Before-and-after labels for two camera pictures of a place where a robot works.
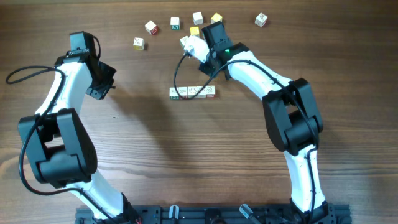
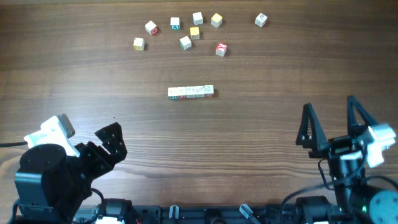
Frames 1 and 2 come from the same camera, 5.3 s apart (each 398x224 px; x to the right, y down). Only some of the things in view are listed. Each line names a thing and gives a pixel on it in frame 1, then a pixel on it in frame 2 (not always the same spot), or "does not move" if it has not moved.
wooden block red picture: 192,91 does not move
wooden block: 260,20 does not move
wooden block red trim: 173,93 does not move
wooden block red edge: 211,91 does not move
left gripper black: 99,94 → 105,163
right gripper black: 204,68 → 336,144
